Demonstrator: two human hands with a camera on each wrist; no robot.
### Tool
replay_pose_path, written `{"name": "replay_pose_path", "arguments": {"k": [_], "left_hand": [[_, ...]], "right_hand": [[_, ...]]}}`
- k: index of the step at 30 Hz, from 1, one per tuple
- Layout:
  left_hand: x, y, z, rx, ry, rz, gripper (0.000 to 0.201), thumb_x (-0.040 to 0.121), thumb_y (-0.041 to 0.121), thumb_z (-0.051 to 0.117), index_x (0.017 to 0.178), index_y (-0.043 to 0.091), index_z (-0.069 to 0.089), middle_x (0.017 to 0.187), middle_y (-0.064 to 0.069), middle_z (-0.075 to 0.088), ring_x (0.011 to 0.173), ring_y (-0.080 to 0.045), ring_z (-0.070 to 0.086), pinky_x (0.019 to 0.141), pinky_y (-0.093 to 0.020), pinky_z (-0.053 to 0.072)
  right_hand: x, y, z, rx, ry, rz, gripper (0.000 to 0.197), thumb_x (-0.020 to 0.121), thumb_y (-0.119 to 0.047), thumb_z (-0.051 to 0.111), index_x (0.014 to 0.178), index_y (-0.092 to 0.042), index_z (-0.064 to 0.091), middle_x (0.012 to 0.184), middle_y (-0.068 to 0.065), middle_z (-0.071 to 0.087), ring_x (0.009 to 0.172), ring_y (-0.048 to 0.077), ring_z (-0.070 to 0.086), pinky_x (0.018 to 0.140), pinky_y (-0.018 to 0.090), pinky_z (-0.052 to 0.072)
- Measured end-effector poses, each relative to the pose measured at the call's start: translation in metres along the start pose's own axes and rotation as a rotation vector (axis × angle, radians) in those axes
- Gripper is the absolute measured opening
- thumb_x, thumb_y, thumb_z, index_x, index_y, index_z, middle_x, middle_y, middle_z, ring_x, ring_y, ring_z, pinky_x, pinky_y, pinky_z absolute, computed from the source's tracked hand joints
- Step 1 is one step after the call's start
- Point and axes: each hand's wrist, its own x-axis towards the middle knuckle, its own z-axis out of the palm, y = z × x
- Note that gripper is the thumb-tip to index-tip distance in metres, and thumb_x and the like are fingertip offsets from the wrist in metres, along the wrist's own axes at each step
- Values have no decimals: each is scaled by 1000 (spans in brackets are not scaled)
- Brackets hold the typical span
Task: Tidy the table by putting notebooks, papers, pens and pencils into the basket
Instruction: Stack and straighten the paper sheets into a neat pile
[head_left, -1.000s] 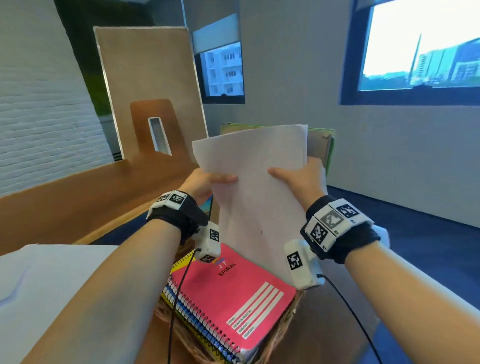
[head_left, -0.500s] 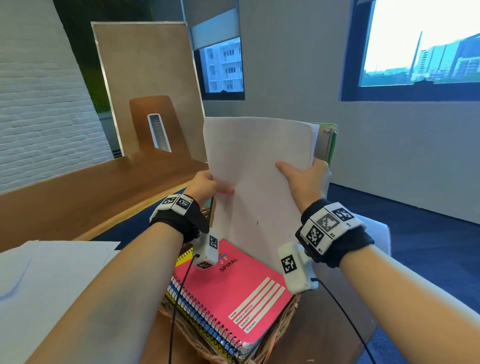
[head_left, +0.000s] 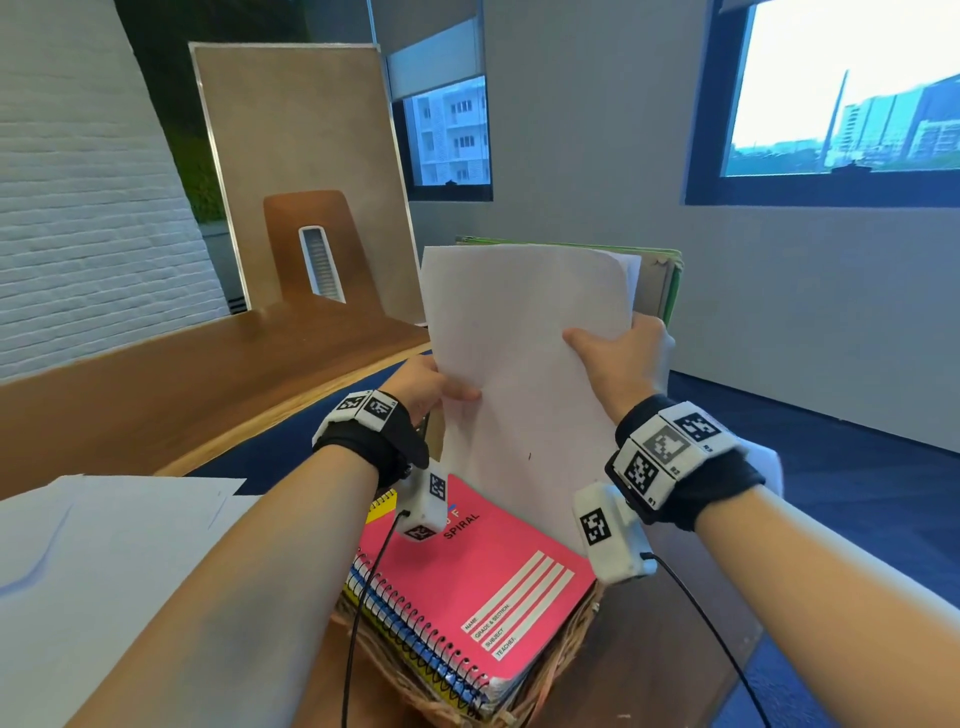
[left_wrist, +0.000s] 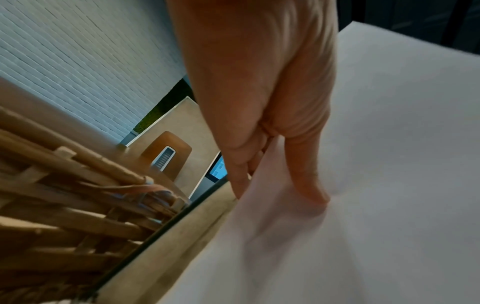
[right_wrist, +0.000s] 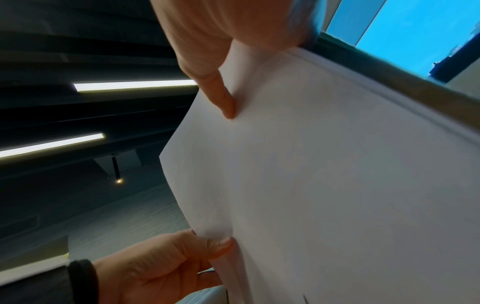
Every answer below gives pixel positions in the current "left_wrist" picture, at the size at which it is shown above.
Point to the person's left hand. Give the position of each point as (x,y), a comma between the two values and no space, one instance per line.
(262,74)

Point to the white paper sheet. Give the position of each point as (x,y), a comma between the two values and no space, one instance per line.
(375,178)

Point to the woven wicker basket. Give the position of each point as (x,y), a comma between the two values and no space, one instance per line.
(56,207)

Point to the brown metal-framed board panel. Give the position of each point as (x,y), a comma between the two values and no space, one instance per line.
(191,127)

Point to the window with building view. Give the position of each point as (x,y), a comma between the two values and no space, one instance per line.
(219,169)

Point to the brown wooden chair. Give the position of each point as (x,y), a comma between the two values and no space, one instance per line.
(150,151)

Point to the wooden table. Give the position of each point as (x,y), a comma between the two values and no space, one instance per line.
(45,112)

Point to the green foliage wall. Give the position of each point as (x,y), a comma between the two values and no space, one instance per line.
(165,104)

